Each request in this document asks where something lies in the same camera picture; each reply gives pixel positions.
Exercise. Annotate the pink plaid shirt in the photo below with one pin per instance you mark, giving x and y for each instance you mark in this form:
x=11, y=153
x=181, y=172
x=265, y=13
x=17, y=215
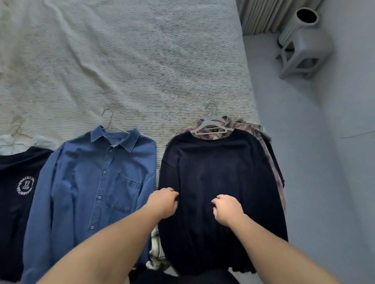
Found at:
x=275, y=175

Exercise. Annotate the white cylindrical bin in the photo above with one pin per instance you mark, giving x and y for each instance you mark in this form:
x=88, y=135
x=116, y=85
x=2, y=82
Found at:
x=296, y=26

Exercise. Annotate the person's left hand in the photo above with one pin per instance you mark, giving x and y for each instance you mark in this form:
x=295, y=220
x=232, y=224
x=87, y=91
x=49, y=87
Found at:
x=162, y=203

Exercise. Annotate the navy Vacation logo t-shirt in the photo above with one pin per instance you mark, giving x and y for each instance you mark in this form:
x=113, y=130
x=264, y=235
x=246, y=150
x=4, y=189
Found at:
x=14, y=219

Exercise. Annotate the person's right hand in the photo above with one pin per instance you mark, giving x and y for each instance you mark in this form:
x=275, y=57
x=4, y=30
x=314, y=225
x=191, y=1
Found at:
x=228, y=210

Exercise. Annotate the white zip polo shirt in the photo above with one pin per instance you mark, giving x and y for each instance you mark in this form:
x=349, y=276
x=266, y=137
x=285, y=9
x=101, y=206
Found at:
x=41, y=142

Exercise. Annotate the person's left forearm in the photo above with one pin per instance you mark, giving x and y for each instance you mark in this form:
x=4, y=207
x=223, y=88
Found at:
x=102, y=254

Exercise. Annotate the pale pink hanger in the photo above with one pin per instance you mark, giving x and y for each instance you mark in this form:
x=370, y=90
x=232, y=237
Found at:
x=111, y=121

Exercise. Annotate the blue denim shirt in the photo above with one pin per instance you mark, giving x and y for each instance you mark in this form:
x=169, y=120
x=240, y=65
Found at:
x=82, y=181

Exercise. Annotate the beige curtain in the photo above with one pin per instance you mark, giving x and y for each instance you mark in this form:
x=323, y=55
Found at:
x=263, y=14

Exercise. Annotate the white plastic hanger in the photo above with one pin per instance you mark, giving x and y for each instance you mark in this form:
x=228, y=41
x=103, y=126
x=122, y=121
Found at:
x=215, y=117
x=211, y=124

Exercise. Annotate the person's right forearm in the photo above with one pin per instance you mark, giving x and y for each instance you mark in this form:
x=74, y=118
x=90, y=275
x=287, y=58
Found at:
x=278, y=257

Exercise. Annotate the person's black shorts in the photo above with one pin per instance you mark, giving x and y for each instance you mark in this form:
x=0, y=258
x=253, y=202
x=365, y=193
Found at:
x=181, y=278

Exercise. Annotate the bed with white bedspread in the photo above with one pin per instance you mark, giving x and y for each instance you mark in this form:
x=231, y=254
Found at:
x=131, y=58

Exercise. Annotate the white plastic stool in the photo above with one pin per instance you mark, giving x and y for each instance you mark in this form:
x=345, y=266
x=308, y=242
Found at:
x=313, y=46

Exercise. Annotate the plain navy top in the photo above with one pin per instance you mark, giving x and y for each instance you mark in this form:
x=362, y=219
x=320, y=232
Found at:
x=211, y=164

